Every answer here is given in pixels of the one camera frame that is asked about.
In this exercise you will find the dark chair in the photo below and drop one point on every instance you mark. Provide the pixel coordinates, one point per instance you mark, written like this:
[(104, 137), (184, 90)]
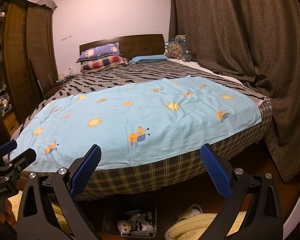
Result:
[(43, 75)]

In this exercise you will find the light blue printed sheet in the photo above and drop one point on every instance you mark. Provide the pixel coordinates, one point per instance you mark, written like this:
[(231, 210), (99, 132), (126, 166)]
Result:
[(165, 120)]

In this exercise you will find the dark wooden headboard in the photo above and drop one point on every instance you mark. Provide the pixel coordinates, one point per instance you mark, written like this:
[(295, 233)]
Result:
[(145, 45)]

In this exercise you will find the wooden wardrobe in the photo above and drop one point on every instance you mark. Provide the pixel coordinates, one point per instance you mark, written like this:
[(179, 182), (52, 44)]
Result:
[(27, 55)]

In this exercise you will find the red plaid pillow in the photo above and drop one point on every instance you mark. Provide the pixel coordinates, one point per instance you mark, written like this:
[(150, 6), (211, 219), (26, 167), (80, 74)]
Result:
[(102, 63)]

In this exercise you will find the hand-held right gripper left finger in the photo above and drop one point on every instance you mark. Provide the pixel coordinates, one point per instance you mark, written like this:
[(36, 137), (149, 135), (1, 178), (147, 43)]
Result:
[(87, 172)]

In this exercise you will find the light blue pillow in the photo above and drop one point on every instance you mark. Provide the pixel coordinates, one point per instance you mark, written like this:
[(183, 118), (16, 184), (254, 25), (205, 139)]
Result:
[(150, 58)]

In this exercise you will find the white slipper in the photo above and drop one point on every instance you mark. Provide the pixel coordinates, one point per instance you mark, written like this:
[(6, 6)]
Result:
[(190, 211)]

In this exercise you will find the person's left hand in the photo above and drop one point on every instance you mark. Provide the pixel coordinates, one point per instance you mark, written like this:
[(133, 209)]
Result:
[(9, 211)]

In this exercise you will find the grey plush toy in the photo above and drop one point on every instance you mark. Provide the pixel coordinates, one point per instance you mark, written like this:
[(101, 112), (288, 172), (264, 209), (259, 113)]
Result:
[(125, 227)]

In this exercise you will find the purple printed pillow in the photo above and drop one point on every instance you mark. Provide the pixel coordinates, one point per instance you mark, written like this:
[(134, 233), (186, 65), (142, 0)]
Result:
[(100, 51)]

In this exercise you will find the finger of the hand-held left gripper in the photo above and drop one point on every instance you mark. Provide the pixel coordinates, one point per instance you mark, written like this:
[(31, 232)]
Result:
[(27, 156), (6, 147)]

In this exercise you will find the brown curtain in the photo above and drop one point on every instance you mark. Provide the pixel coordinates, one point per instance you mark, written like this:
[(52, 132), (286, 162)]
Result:
[(240, 42)]

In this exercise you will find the log print cushion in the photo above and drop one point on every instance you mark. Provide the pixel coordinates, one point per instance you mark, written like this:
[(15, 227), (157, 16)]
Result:
[(176, 50)]

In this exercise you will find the plaid-covered bed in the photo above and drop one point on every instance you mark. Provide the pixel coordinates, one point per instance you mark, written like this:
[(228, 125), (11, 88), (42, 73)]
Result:
[(165, 177)]

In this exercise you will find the black bin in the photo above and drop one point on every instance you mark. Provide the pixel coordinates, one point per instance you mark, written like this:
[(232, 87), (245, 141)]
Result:
[(110, 220)]

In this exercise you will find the yellow fluffy rug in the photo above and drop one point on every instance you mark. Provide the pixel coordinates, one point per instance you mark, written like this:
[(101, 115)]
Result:
[(190, 227)]

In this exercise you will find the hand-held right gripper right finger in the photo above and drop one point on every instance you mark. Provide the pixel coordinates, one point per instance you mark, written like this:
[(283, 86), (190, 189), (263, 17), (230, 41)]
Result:
[(215, 172)]

